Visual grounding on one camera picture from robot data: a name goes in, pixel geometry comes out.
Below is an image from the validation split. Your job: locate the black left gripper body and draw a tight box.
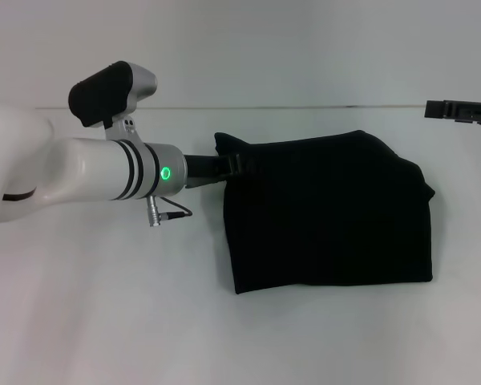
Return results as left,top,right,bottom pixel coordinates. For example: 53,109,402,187
183,152,236,189

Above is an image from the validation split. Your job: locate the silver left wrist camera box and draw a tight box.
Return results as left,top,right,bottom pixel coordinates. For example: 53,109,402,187
67,60,160,130

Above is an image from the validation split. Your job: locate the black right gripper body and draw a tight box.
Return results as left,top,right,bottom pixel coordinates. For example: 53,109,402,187
444,98,481,127

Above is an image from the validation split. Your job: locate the black t-shirt with FREE print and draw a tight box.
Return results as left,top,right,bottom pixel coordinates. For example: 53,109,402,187
213,128,437,296

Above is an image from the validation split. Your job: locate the left arm cable with connectors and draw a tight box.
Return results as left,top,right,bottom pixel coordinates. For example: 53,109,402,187
145,195,194,228

